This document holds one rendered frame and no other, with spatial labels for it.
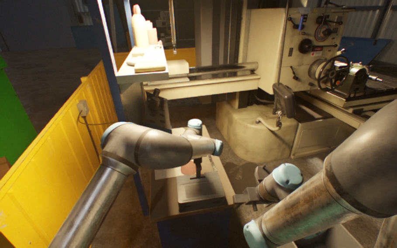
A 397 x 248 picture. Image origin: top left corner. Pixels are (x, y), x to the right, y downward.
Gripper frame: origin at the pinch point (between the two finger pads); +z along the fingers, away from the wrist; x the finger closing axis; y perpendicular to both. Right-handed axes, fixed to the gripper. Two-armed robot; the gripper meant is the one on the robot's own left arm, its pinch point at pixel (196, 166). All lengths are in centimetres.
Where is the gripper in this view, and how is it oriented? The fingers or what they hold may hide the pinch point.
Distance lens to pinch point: 119.8
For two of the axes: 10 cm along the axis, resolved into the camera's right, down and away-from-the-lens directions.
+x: -1.5, -4.9, 8.6
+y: 9.9, -1.0, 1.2
